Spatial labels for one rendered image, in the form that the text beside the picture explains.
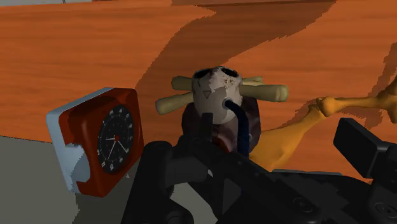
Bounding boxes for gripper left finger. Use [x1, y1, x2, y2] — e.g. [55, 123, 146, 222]
[120, 112, 216, 224]

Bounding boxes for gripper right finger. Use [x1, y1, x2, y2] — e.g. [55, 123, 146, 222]
[333, 117, 397, 224]

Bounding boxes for red square clock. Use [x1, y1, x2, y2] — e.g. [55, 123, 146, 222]
[45, 87, 145, 199]

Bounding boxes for skull and crossbones figure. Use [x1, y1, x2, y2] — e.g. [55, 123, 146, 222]
[155, 66, 289, 160]

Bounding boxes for orange wooden table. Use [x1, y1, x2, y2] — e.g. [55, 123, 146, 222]
[0, 0, 397, 185]

